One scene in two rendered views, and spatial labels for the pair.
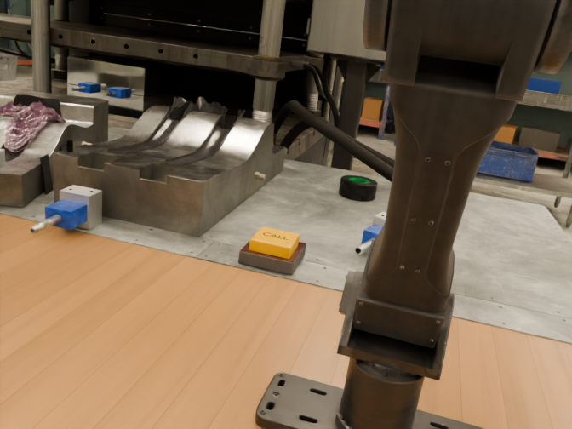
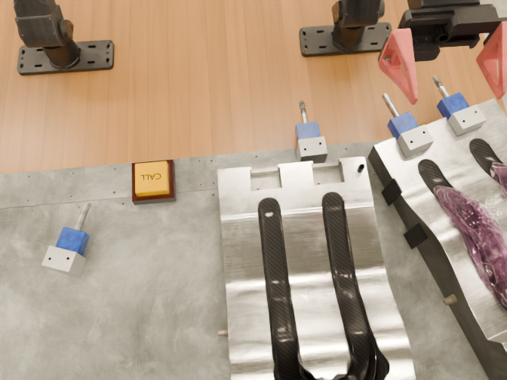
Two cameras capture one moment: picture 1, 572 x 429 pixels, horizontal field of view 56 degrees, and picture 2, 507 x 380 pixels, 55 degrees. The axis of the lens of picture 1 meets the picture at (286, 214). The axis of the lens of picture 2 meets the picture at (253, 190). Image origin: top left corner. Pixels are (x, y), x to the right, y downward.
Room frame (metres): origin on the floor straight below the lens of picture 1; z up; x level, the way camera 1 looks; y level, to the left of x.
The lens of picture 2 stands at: (1.11, 0.09, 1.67)
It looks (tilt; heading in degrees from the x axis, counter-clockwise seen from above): 69 degrees down; 163
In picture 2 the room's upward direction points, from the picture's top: 1 degrees counter-clockwise
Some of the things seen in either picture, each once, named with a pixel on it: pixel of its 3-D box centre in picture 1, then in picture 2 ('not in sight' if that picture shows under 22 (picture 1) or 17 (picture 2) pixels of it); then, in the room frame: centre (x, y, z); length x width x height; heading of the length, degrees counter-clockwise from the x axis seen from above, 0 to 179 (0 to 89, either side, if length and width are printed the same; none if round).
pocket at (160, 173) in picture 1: (159, 180); (265, 181); (0.81, 0.21, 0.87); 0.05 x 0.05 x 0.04; 78
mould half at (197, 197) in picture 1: (191, 152); (308, 309); (1.04, 0.20, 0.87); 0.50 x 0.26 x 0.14; 168
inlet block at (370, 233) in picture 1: (376, 240); (75, 236); (0.79, -0.15, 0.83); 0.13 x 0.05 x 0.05; 148
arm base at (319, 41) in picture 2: not in sight; (349, 28); (0.53, 0.48, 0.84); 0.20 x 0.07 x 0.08; 76
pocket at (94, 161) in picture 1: (99, 168); (326, 175); (0.83, 0.31, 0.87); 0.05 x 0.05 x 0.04; 78
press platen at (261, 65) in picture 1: (147, 60); not in sight; (2.03, 0.58, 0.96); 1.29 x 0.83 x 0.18; 78
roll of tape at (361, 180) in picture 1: (357, 187); not in sight; (1.12, -0.15, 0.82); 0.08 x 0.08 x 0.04
